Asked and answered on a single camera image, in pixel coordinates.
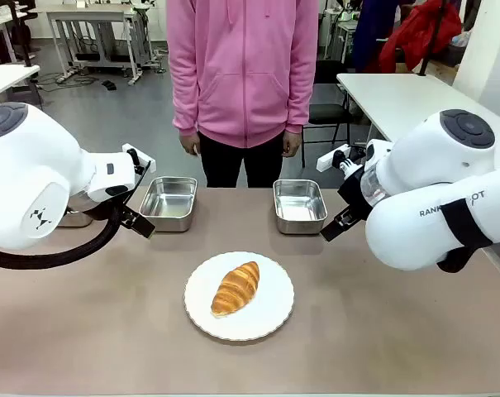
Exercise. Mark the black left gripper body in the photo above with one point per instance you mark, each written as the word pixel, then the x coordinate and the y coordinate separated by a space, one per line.
pixel 109 211

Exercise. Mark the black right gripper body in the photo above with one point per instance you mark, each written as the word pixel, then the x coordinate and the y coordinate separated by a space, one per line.
pixel 355 190

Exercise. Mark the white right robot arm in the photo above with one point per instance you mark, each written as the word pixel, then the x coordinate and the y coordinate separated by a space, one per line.
pixel 419 144

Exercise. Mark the person's right forearm pink sleeve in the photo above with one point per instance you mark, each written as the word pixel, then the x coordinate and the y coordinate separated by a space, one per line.
pixel 183 99

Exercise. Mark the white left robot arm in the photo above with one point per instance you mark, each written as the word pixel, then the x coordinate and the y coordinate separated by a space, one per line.
pixel 26 165

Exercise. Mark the person's left forearm pink sleeve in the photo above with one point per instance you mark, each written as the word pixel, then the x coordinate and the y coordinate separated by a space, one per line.
pixel 301 95

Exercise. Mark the rectangular steel container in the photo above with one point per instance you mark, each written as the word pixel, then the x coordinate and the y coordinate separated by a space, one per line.
pixel 168 202
pixel 300 204

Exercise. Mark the golden croissant bread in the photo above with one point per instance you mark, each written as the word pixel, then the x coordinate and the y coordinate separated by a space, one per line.
pixel 236 289

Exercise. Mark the person's left hand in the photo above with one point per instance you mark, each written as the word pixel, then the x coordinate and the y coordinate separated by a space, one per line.
pixel 291 144

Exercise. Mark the person's right hand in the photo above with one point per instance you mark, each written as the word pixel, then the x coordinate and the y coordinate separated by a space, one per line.
pixel 189 144

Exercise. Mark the white scalloped plate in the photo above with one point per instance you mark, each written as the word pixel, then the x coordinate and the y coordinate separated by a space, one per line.
pixel 270 297

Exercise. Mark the white side table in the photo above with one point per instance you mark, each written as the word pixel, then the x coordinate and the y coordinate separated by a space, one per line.
pixel 398 99

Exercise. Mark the person's black trousers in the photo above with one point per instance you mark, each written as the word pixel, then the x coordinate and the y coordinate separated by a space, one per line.
pixel 241 165

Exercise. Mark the small black floor object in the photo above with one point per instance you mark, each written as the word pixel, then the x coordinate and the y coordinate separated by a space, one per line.
pixel 109 85

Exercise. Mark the white power strip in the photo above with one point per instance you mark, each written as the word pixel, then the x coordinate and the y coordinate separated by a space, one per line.
pixel 65 75

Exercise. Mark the dark blue cloth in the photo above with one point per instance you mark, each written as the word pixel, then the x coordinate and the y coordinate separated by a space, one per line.
pixel 369 33

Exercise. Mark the person torso pink hoodie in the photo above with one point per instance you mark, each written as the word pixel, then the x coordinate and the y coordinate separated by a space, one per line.
pixel 241 70

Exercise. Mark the red jacket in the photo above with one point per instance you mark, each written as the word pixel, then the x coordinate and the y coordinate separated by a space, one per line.
pixel 419 37

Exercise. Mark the white desk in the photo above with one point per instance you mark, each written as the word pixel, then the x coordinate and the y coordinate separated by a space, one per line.
pixel 6 80

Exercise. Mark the black pole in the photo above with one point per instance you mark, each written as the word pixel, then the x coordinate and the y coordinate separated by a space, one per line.
pixel 433 37

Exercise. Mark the desk with grey legs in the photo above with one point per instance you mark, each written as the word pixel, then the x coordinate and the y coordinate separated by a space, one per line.
pixel 88 14

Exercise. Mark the black office chair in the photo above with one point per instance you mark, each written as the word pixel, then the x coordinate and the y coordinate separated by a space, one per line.
pixel 22 29

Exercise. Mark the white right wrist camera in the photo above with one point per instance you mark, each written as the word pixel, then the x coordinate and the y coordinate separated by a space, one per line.
pixel 328 159

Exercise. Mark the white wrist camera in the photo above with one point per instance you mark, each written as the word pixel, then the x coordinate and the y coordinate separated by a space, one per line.
pixel 140 155
pixel 328 159

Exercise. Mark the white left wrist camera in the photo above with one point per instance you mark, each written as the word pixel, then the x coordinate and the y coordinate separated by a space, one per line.
pixel 140 155

